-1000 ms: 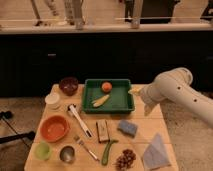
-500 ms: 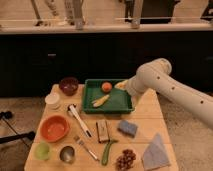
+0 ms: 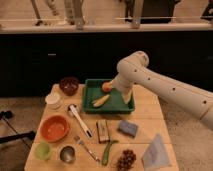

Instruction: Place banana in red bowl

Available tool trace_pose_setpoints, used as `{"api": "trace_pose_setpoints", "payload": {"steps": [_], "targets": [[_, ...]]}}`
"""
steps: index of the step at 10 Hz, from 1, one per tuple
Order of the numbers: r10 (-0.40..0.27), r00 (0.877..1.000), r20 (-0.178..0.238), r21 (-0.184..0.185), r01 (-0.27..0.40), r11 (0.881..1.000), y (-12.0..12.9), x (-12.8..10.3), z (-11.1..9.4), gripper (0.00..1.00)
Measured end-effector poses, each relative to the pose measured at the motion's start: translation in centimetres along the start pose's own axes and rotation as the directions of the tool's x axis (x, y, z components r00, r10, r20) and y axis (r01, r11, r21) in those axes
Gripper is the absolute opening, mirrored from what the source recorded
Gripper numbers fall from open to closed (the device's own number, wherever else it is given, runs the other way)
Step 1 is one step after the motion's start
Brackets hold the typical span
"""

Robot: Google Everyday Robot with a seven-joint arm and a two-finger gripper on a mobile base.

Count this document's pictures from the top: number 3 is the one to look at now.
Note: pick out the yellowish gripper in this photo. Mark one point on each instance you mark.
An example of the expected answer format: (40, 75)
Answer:
(127, 96)

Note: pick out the yellow banana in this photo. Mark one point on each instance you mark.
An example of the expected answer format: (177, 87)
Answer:
(99, 102)

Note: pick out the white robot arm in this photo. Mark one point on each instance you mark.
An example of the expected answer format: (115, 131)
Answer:
(133, 69)

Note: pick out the dark red bowl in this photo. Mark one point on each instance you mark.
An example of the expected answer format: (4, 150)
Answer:
(69, 85)

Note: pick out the red orange bowl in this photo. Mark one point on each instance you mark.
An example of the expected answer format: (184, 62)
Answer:
(54, 128)

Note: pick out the small metal bowl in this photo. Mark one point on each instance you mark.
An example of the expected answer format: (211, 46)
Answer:
(67, 154)

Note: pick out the orange fruit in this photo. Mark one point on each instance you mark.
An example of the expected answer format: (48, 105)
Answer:
(106, 87)

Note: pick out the blue sponge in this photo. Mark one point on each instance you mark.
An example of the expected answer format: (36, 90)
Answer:
(128, 128)

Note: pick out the green plastic tray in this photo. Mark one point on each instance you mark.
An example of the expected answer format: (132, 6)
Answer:
(114, 105)

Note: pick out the wooden block brush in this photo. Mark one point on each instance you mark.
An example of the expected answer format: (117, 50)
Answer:
(102, 129)

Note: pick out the bunch of dark grapes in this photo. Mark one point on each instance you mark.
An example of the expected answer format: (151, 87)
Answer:
(126, 160)

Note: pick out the grey blue folded cloth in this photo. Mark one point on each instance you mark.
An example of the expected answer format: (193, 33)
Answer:
(156, 156)

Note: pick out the white cup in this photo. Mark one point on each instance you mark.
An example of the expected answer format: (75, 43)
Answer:
(53, 100)

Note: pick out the green cup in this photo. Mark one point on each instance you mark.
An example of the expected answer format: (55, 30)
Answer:
(42, 151)

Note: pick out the black tripod stand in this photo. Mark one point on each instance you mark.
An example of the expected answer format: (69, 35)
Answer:
(5, 116)

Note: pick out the white handled spatula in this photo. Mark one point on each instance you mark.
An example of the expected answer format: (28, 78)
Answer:
(72, 109)

